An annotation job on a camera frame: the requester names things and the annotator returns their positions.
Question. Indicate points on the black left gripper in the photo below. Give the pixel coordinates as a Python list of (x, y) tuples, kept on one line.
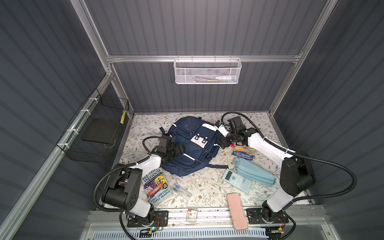
[(181, 150)]

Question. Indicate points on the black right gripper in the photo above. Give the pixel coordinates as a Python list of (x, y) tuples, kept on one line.
[(221, 141)]

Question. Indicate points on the navy blue student backpack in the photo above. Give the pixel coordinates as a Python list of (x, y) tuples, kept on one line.
[(200, 140)]

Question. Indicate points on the purple 143-storey treehouse book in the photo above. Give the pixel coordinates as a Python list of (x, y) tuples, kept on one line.
[(156, 187)]

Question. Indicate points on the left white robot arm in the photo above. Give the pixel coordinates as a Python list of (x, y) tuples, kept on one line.
[(136, 189)]

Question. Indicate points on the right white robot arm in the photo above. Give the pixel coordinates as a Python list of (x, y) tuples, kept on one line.
[(296, 176)]

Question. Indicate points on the clear plastic pen pack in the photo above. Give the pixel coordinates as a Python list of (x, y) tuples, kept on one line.
[(186, 195)]

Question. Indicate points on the blue 91-storey treehouse book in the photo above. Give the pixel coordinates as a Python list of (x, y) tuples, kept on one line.
[(244, 152)]

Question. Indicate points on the light blue pencil case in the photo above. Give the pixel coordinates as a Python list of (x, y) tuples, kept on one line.
[(254, 173)]

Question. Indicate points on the light blue calculator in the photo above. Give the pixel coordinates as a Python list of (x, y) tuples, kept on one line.
[(237, 181)]

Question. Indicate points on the white glue bottle in basket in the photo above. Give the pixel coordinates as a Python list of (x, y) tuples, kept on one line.
[(226, 78)]

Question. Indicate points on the yellow tag on basket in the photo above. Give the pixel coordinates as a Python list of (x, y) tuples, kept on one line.
[(123, 117)]

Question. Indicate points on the small clear eraser box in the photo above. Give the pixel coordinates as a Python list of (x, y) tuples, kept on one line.
[(192, 214)]

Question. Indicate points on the pink pencil case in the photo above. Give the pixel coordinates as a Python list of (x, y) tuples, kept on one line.
[(237, 212)]

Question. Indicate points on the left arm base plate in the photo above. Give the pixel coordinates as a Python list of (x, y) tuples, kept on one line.
[(153, 219)]

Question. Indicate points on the white wire mesh basket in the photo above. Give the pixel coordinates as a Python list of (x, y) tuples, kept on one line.
[(202, 71)]

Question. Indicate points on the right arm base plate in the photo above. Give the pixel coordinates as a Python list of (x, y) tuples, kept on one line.
[(266, 216)]

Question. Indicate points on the black wire mesh basket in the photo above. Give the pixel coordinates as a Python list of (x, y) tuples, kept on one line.
[(97, 133)]

